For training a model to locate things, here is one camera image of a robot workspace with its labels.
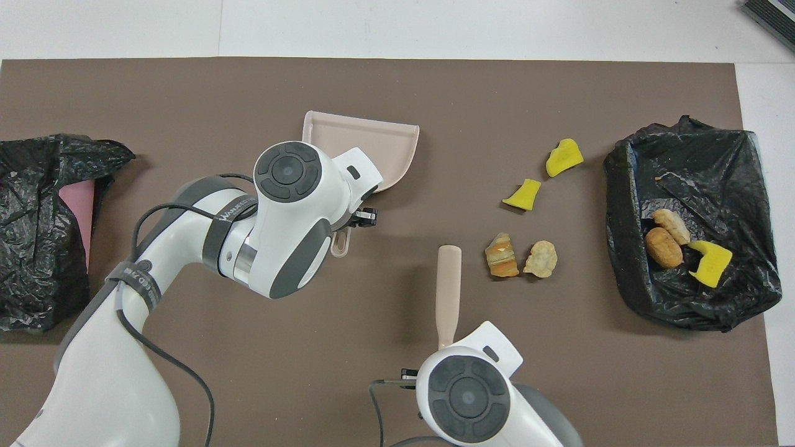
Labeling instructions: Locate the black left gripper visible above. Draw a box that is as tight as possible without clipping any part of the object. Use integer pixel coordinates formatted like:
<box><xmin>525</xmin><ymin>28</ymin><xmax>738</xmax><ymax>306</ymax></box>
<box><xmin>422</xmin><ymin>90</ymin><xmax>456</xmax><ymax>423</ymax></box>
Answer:
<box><xmin>345</xmin><ymin>207</ymin><xmax>379</xmax><ymax>230</ymax></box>

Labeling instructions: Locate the beige plastic dustpan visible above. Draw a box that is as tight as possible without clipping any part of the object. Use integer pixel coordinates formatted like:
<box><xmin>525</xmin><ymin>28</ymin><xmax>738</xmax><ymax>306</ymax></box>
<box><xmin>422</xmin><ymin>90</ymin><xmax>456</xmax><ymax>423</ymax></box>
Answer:
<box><xmin>302</xmin><ymin>111</ymin><xmax>420</xmax><ymax>258</ymax></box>

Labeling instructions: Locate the beige brush with black bristles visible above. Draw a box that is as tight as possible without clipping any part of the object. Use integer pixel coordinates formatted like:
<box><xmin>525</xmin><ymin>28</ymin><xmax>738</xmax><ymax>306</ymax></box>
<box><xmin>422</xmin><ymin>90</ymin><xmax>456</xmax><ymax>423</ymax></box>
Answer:
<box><xmin>434</xmin><ymin>245</ymin><xmax>463</xmax><ymax>350</ymax></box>

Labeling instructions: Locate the toy croissant pastry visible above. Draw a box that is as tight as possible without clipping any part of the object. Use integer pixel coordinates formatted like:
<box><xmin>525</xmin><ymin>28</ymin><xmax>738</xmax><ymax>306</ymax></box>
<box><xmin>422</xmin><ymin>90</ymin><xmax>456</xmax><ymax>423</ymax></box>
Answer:
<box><xmin>652</xmin><ymin>209</ymin><xmax>691</xmax><ymax>245</ymax></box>
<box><xmin>484</xmin><ymin>232</ymin><xmax>520</xmax><ymax>279</ymax></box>

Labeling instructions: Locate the yellow sponge chunk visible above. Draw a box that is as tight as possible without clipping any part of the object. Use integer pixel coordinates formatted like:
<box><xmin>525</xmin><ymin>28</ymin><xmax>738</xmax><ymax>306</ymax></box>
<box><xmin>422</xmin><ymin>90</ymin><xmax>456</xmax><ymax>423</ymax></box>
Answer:
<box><xmin>688</xmin><ymin>240</ymin><xmax>734</xmax><ymax>289</ymax></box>
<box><xmin>546</xmin><ymin>138</ymin><xmax>585</xmax><ymax>179</ymax></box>
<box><xmin>502</xmin><ymin>178</ymin><xmax>542</xmax><ymax>212</ymax></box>

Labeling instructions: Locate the pale toy pastry piece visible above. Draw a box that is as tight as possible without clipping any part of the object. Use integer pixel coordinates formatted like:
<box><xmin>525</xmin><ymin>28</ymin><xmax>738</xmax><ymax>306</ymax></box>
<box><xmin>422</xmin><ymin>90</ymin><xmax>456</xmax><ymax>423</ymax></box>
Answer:
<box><xmin>522</xmin><ymin>240</ymin><xmax>558</xmax><ymax>278</ymax></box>

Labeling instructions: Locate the brown toy bread roll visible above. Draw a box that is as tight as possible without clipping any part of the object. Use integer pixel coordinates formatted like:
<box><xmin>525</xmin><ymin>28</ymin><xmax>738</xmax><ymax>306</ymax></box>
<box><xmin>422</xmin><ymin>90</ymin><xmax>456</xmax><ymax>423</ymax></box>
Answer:
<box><xmin>644</xmin><ymin>227</ymin><xmax>684</xmax><ymax>269</ymax></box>

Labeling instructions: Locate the pink plastic bin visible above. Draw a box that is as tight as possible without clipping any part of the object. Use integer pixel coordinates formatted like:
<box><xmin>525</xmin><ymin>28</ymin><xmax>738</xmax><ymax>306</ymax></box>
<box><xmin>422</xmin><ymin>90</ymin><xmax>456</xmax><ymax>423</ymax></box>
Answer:
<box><xmin>58</xmin><ymin>179</ymin><xmax>96</xmax><ymax>274</ymax></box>

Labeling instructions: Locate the black bag lined open bin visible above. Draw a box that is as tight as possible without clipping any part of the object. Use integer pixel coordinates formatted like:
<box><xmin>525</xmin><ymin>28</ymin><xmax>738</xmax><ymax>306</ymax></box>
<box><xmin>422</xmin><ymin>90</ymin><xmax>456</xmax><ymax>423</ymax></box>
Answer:
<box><xmin>603</xmin><ymin>115</ymin><xmax>783</xmax><ymax>333</ymax></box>

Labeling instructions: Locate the crumpled black trash bag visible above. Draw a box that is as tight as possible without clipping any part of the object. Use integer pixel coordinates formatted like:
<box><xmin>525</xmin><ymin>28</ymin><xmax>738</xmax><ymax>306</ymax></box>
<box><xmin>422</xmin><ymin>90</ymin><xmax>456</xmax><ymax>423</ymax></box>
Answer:
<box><xmin>0</xmin><ymin>132</ymin><xmax>136</xmax><ymax>333</ymax></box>

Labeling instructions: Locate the brown table mat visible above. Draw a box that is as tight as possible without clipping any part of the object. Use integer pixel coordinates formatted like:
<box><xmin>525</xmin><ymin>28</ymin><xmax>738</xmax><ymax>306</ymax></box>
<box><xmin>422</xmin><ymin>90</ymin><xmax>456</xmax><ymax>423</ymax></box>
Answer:
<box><xmin>0</xmin><ymin>58</ymin><xmax>778</xmax><ymax>447</ymax></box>

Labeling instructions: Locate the dark ribbed corner object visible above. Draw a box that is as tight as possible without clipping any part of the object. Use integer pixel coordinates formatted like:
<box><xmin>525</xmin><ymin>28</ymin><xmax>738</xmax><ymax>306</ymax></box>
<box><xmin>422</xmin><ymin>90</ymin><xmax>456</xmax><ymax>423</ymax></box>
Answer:
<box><xmin>741</xmin><ymin>0</ymin><xmax>795</xmax><ymax>52</ymax></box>

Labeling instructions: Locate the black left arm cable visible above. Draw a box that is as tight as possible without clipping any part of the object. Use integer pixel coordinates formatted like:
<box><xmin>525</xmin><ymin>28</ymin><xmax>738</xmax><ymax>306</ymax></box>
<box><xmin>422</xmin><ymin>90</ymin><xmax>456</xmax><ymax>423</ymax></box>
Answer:
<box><xmin>117</xmin><ymin>173</ymin><xmax>257</xmax><ymax>447</ymax></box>

